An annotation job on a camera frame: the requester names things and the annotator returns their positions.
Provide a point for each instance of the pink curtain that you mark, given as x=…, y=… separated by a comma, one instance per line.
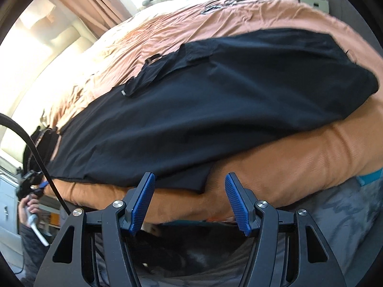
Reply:
x=98, y=0

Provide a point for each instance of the cream padded headboard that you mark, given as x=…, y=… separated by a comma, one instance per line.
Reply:
x=59, y=44

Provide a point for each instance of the white cabinet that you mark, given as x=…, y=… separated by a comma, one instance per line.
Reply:
x=9, y=191

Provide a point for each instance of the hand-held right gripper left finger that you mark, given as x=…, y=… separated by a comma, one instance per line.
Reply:
x=140, y=206

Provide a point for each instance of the pile of black clothes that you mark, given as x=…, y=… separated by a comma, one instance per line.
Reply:
x=45, y=137

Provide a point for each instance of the orange box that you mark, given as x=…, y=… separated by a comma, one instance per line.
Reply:
x=55, y=218

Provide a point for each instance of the person's left hand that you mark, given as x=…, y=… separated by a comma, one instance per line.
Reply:
x=24, y=210

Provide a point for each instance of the black pants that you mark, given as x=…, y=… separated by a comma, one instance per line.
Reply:
x=209, y=104

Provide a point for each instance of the orange bed sheet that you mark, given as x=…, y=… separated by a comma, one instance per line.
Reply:
x=299, y=155

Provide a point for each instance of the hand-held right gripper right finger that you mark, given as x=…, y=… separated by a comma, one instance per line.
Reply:
x=239, y=206

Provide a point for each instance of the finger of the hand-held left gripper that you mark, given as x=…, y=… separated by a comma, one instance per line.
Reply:
x=44, y=185

